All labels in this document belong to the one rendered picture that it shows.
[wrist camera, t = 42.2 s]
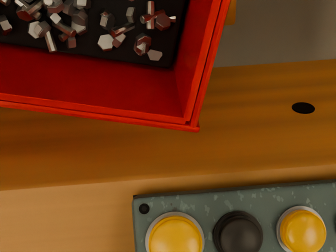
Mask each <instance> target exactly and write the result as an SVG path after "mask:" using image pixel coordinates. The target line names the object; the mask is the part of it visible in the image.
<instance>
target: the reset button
mask: <svg viewBox="0 0 336 252"><path fill-rule="evenodd" d="M326 235H327V231H326V227H325V224H324V222H323V221H322V219H321V218H320V217H319V216H318V215H316V214H315V213H313V212H311V211H308V210H304V209H298V210H294V211H292V212H290V213H289V214H287V215H286V216H285V218H284V219H283V220H282V223H281V225H280V237H281V240H282V242H283V244H284V245H285V246H286V247H287V248H288V249H289V250H291V251H292V252H317V251H319V250H320V249H321V248H322V246H323V245H324V243H325V240H326Z"/></svg>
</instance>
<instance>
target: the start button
mask: <svg viewBox="0 0 336 252"><path fill-rule="evenodd" d="M202 247H203V241H202V236H201V233H200V231H199V229H198V228H197V226H196V225H195V224H194V223H193V222H192V221H191V220H189V219H188V218H186V217H183V216H180V215H171V216H167V217H164V218H162V219H161V220H159V221H158V222H157V223H156V224H155V225H154V226H153V228H152V230H151V232H150V234H149V239H148V248H149V252H201V251H202Z"/></svg>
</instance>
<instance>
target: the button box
mask: <svg viewBox="0 0 336 252"><path fill-rule="evenodd" d="M131 205H132V219H133V233H134V247H135V252H150V251H149V235H150V232H151V230H152V228H153V227H154V225H155V224H156V223H157V222H158V221H160V220H161V219H163V218H165V217H168V216H182V217H185V218H187V219H189V220H191V221H192V222H193V223H194V224H195V225H196V227H197V228H198V230H199V232H200V234H201V238H202V250H201V252H222V250H221V249H220V247H219V245H218V241H217V232H218V228H219V226H220V224H221V223H222V222H223V221H224V220H225V219H226V218H228V217H230V216H233V215H244V216H247V217H249V218H251V219H252V220H253V221H255V222H256V223H257V225H258V226H259V228H260V230H261V233H262V244H261V247H260V250H259V251H258V252H292V251H291V250H289V249H288V248H287V247H286V246H285V245H284V243H283V241H282V239H281V235H280V227H281V223H282V221H283V219H284V218H285V217H286V215H288V214H289V213H291V212H292V211H295V210H307V211H310V212H312V213H315V214H316V215H318V216H319V217H320V218H321V219H322V221H323V223H324V225H325V228H326V239H325V242H324V244H323V246H322V247H321V249H320V250H318V251H317V252H336V179H325V180H312V181H300V182H287V183H275V184H262V185H250V186H238V187H225V188H213V189H200V190H188V191H175V192H163V193H150V194H139V195H133V200H132V203H131Z"/></svg>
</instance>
